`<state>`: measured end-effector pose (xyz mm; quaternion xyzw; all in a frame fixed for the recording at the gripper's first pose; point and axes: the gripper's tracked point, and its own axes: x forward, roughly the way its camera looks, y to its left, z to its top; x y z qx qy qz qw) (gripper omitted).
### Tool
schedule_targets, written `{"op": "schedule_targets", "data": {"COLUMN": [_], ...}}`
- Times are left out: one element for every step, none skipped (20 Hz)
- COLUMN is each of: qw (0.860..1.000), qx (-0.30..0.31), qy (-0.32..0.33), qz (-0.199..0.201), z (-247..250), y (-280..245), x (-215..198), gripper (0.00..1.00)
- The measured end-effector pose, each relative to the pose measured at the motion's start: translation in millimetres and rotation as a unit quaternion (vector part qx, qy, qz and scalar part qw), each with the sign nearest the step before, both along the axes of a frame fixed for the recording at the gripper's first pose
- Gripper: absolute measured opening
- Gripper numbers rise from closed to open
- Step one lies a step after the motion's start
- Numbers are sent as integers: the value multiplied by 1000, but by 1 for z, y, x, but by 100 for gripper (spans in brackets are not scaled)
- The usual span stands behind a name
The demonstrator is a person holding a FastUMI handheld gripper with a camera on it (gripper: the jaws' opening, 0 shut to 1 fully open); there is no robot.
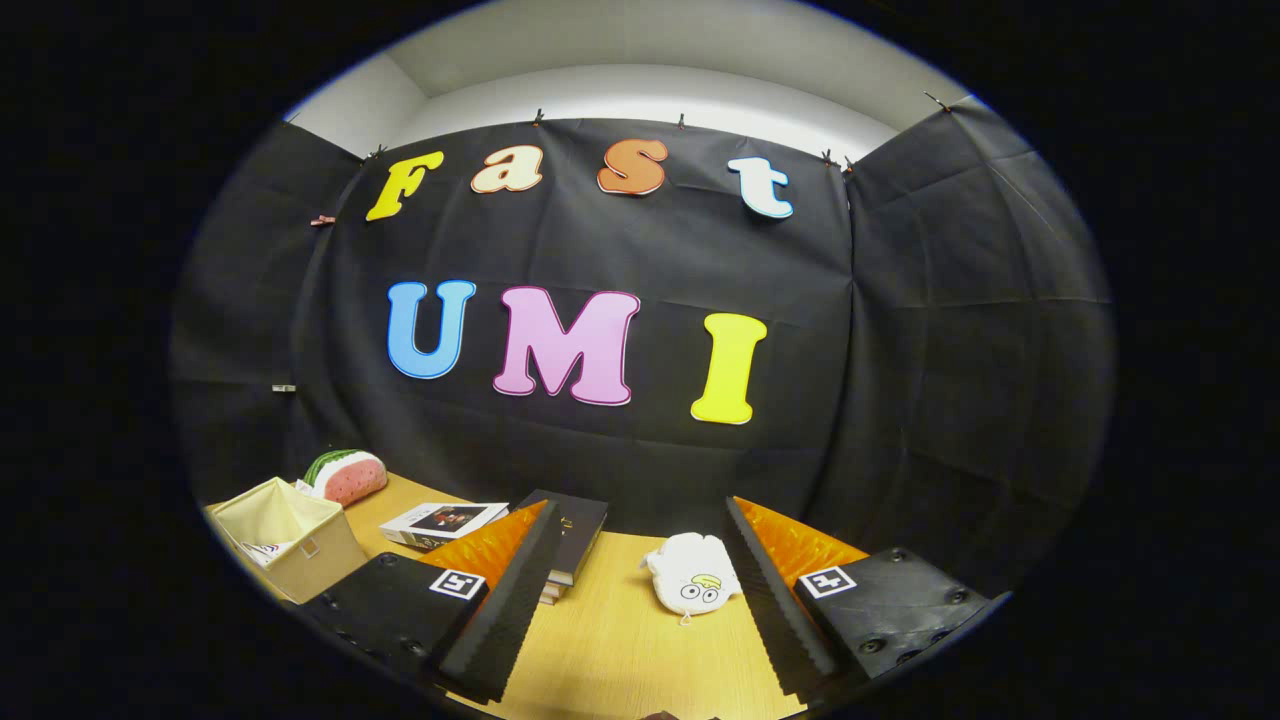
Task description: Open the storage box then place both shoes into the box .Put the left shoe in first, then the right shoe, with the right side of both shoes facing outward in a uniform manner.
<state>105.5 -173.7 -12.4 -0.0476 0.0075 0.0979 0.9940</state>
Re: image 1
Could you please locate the beige fabric storage box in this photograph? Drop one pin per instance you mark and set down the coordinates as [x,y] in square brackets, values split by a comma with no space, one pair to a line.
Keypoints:
[320,560]

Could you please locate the white plush toy with eyes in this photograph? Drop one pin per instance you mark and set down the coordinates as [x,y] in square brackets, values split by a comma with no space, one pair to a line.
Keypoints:
[690,575]

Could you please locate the black backdrop cloth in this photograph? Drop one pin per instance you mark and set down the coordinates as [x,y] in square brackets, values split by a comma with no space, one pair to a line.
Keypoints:
[600,240]

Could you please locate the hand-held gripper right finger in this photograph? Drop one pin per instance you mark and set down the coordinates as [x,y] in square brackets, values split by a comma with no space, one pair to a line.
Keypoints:
[775,615]

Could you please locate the white portrait cover book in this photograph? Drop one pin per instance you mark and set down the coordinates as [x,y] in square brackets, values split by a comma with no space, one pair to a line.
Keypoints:
[440,520]

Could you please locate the row of small black clips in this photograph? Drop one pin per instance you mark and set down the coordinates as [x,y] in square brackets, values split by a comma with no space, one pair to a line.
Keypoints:
[538,118]

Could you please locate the black cover book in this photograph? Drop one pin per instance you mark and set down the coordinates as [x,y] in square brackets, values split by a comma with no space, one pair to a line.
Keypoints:
[575,530]

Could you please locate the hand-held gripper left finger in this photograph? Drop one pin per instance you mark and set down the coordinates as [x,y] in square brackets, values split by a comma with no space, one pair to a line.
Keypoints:
[510,620]

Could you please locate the watermelon slice plush toy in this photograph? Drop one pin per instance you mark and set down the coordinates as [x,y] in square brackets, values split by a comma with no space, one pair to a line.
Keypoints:
[350,480]

